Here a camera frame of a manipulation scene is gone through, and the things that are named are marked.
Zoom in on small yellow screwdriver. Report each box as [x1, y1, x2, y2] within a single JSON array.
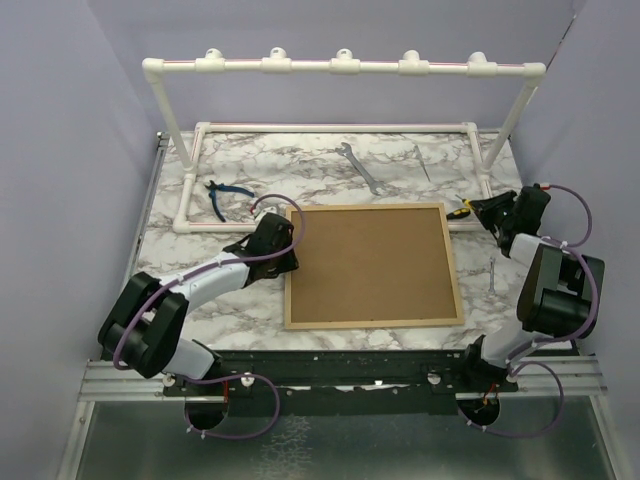
[[458, 197, 473, 211]]

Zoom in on wooden picture frame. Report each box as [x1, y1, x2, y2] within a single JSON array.
[[284, 203, 465, 330]]

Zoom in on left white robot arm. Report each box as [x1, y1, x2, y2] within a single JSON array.
[[98, 213, 298, 395]]

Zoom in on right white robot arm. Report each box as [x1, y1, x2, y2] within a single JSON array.
[[459, 184, 605, 391]]

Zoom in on black yellow screwdriver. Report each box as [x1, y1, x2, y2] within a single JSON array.
[[446, 208, 472, 221]]

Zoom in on small silver wrench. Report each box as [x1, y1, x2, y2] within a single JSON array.
[[488, 256, 496, 295]]

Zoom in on large grey wrench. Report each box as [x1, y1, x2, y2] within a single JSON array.
[[336, 142, 382, 196]]

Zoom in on white PVC pipe rack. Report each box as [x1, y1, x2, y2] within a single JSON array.
[[142, 47, 547, 234]]

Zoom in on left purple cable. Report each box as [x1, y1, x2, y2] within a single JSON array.
[[112, 193, 307, 439]]

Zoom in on blue handled pliers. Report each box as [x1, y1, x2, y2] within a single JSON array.
[[205, 180, 255, 223]]

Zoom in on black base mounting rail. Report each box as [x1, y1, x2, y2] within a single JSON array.
[[163, 350, 518, 417]]

